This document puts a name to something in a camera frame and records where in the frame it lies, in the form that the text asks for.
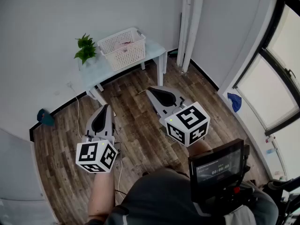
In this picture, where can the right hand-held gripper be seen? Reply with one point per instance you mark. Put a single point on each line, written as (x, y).
(187, 123)

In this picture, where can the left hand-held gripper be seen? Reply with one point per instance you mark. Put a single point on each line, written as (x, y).
(89, 152)

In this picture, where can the white plastic laundry basket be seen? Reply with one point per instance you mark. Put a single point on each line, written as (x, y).
(124, 53)

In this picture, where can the pink clothes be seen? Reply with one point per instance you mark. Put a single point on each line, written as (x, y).
(123, 45)

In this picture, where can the person's left forearm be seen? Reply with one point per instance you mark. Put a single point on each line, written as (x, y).
(102, 196)

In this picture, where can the person's right forearm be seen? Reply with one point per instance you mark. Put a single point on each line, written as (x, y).
(199, 147)

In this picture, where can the green broom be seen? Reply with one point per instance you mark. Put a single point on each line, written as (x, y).
(174, 53)

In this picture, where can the light blue small table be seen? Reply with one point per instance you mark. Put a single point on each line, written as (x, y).
(98, 71)

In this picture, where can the teal dustpan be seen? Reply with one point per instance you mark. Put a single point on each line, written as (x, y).
(45, 118)

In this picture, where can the blue cloth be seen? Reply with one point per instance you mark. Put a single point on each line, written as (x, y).
(235, 101)

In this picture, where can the white vertical pipe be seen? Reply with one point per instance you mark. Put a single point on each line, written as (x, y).
(194, 24)
(185, 24)

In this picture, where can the green leafy plant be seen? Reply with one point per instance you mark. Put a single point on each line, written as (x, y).
(85, 48)

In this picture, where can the black chest monitor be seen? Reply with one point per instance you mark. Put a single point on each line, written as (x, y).
(215, 170)

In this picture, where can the person's grey shirt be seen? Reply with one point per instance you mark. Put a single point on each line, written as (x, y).
(159, 200)

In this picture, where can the black window frame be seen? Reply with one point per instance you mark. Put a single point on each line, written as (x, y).
(276, 62)

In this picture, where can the black monitor mount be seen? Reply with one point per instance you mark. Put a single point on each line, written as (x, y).
(236, 193)

